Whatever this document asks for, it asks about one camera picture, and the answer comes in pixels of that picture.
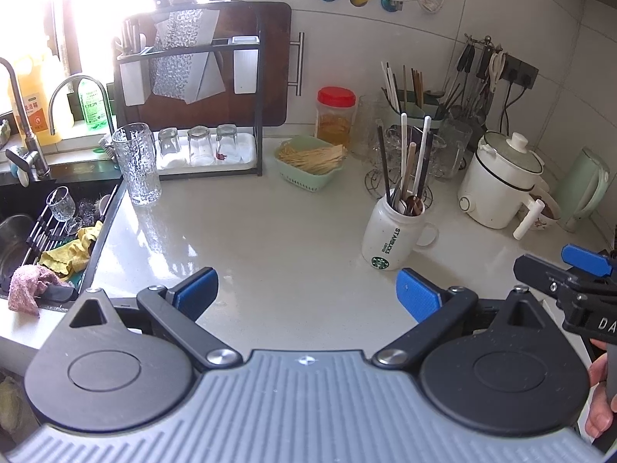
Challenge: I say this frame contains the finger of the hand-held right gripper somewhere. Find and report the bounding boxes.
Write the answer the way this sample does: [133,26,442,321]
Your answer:
[512,253,584,300]
[560,244,617,279]

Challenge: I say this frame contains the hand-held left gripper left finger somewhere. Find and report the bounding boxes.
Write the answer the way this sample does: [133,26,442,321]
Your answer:
[70,266,244,368]

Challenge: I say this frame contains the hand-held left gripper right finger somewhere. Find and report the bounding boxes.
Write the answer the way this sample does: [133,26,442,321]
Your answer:
[372,267,541,368]

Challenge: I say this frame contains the white ceramic mug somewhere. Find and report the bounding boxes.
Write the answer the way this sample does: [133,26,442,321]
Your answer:
[361,188,439,271]

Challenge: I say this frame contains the row of hanging kitchen utensils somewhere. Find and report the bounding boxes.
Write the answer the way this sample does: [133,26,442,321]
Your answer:
[441,34,507,121]

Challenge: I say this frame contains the person's right hand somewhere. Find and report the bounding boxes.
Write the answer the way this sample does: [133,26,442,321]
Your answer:
[585,338,617,439]

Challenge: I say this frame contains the floral ceramic bowl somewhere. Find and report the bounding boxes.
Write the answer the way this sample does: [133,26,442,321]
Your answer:
[528,193,562,230]

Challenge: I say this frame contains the green electric kettle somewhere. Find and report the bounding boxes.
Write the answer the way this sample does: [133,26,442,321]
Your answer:
[554,147,610,232]

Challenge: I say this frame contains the white electric cooker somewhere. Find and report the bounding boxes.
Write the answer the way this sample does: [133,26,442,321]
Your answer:
[457,130,545,241]

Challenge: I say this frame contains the tall textured glass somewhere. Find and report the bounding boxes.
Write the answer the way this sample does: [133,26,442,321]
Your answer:
[112,123,162,206]

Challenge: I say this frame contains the yellow cloth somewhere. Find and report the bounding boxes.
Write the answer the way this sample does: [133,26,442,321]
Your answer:
[39,222,104,281]

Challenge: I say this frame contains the white drip tray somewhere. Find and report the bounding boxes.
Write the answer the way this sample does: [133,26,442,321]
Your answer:
[157,128,258,172]

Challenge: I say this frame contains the drinking glass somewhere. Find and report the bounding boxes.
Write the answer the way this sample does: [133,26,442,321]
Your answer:
[187,125,211,167]
[215,124,241,164]
[158,128,180,157]

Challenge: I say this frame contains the textured glass mug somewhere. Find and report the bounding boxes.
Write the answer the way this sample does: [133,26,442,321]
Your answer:
[356,95,386,157]
[436,118,473,179]

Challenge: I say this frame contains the green plastic basket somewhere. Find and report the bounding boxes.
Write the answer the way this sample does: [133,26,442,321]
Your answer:
[275,135,347,190]

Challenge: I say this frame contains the stemmed glass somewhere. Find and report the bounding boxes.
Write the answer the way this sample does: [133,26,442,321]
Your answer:
[46,186,77,223]

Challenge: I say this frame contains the pink cloth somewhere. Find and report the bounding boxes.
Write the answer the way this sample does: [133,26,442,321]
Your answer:
[7,265,61,318]

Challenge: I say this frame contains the dried noodles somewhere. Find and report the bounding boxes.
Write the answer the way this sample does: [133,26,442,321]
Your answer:
[278,142,347,174]

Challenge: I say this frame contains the green utensil drainer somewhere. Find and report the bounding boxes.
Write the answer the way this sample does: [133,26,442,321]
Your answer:
[383,94,451,131]

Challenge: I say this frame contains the steel pot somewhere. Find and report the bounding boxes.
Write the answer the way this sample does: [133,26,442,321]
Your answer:
[0,215,34,291]

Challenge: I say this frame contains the black dish rack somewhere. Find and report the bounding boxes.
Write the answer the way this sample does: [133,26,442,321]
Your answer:
[112,2,265,181]

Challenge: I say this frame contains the red-lid plastic jar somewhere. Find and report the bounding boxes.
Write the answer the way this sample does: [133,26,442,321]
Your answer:
[315,87,357,148]

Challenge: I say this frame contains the black power strip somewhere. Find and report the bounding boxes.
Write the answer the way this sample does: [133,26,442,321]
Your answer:
[504,55,539,89]

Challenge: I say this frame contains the white kitchen scissors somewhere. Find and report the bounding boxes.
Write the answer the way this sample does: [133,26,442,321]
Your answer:
[489,51,507,92]

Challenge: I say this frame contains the black kitchen sink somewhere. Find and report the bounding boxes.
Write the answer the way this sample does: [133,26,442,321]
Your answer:
[0,161,127,302]

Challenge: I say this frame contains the green bottle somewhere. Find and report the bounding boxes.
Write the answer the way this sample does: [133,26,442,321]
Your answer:
[79,79,109,135]

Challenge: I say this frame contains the steel faucet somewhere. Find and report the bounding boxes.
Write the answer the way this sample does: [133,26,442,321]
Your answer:
[0,57,51,179]

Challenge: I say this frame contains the white rack caddy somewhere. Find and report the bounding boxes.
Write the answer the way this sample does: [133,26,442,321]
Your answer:
[232,36,260,94]
[118,52,148,106]

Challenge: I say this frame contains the yellow detergent bottle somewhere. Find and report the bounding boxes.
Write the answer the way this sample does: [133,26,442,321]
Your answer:
[10,55,63,146]

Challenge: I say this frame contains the textured clear board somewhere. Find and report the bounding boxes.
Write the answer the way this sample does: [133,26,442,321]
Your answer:
[150,7,226,104]

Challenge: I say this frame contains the wooden cutting board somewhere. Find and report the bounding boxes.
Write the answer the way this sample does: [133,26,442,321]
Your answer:
[123,1,305,128]

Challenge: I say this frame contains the wire cup rack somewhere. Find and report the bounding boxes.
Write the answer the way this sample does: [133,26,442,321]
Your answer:
[364,130,435,203]

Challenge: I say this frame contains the black power cable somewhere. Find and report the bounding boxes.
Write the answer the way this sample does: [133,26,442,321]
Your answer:
[499,82,528,131]

